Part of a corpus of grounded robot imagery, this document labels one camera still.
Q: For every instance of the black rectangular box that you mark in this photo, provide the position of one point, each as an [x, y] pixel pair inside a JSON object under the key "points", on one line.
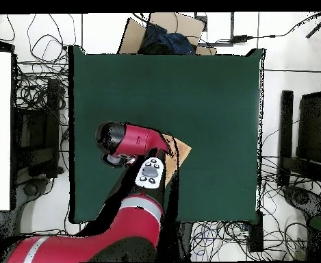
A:
{"points": [[256, 235]]}

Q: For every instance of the brown cardboard box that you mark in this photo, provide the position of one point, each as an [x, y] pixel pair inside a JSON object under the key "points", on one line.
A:
{"points": [[187, 27]]}

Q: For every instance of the tan terry towel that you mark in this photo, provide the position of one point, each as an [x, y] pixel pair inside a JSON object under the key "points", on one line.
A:
{"points": [[183, 150]]}

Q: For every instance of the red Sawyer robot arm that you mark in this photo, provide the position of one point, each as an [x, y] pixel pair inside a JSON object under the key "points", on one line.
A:
{"points": [[108, 241]]}

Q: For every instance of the black stand frame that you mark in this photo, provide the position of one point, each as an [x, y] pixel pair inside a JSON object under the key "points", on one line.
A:
{"points": [[286, 123], [53, 109]]}

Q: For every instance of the dark green table cloth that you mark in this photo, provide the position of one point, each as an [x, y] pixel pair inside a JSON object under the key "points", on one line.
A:
{"points": [[217, 109]]}

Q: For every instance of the black power adapter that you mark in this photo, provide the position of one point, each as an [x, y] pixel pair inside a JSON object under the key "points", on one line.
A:
{"points": [[239, 39]]}

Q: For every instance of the dark blue garment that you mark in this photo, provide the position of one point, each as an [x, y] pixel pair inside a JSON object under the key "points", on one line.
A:
{"points": [[173, 42]]}

